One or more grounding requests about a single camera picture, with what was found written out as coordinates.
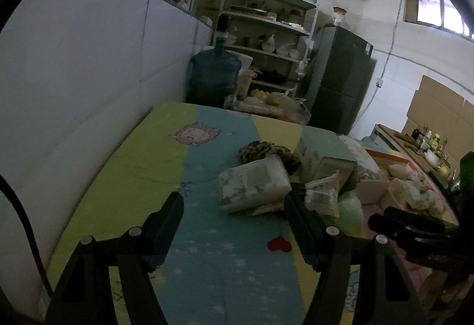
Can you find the green tissue box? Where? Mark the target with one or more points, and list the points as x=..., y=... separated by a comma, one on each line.
x=322, y=158

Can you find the dark refrigerator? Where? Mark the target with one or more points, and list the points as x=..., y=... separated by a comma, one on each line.
x=340, y=80

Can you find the white plush toy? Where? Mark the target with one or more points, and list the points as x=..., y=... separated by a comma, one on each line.
x=429, y=195
x=400, y=172

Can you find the leopard print cloth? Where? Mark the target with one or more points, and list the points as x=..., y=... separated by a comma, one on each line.
x=259, y=154

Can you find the floral tissue pack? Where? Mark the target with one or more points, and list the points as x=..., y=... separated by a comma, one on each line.
x=366, y=169

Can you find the row of condiment bottles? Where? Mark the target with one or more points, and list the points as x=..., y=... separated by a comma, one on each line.
x=431, y=139

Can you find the mint green foam sponge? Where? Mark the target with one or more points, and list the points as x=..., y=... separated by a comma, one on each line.
x=351, y=215

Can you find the barred wall window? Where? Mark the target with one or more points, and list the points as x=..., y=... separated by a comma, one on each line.
x=437, y=2

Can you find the blue water jug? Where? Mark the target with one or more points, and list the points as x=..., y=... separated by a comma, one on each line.
x=213, y=76

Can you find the white wall socket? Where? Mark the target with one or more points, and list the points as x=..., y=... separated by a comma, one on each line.
x=379, y=82

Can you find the yellow white packet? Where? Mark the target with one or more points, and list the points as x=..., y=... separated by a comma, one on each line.
x=322, y=195

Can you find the white cooking pot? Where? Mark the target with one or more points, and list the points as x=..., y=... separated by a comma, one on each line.
x=432, y=158

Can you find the black water pump dispenser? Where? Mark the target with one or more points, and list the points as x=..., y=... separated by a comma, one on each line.
x=223, y=32

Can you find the person's right hand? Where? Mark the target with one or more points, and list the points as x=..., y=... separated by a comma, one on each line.
x=439, y=289

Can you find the plastic bag of food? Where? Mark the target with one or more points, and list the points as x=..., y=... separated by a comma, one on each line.
x=274, y=106

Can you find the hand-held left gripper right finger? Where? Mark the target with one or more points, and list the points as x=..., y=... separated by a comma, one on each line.
x=303, y=236

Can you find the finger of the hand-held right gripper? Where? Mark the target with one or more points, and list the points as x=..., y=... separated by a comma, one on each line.
x=414, y=219
x=389, y=228

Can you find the white metal shelf rack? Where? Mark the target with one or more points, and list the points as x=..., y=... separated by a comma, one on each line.
x=266, y=50

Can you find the white speckled tissue pack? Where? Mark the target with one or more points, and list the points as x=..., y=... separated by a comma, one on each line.
x=251, y=184

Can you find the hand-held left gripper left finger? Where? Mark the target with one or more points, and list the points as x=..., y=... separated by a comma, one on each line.
x=164, y=236

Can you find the brown cardboard sheet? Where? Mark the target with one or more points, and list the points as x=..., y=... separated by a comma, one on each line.
x=440, y=106

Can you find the glass jar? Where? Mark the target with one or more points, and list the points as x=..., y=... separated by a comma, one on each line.
x=340, y=17

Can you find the kitchen counter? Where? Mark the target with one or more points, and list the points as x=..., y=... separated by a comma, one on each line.
x=400, y=141

